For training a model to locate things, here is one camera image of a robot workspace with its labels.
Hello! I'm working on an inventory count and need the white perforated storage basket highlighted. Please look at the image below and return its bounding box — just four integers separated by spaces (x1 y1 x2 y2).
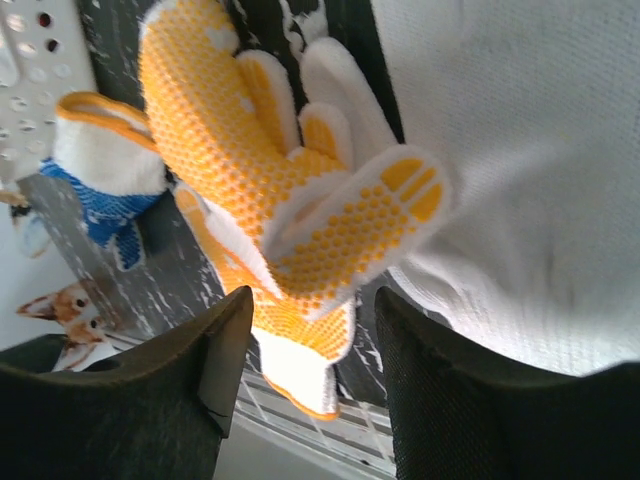
1 0 96 186

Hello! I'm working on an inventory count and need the aluminium front rail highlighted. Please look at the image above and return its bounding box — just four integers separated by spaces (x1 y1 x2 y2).
236 371 396 479

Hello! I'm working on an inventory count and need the white glove orange cuff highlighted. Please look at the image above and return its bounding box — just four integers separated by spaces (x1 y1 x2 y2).
373 1 639 375

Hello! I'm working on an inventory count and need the yellow dotted white glove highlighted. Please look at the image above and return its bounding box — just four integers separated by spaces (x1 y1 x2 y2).
139 1 452 421

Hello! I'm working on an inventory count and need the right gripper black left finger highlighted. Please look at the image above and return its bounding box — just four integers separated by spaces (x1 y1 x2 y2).
1 286 253 479

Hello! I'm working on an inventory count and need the blue dotted white glove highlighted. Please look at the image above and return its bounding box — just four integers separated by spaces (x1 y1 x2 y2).
40 92 168 271

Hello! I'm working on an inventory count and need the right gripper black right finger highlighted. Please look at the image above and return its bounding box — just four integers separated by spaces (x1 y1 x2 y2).
375 287 639 479

